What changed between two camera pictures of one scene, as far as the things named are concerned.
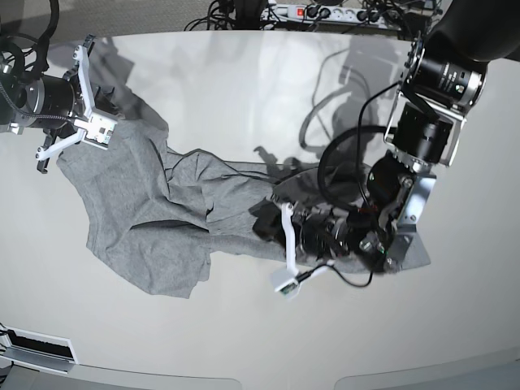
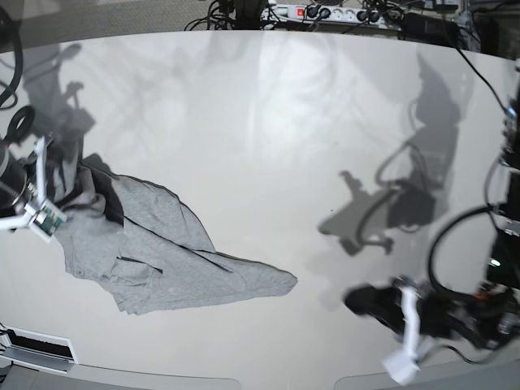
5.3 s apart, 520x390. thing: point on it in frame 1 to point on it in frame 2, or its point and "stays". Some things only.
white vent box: (41, 352) stays
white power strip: (331, 15) stays
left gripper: (325, 232) to (478, 316)
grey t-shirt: (157, 214) to (140, 240)
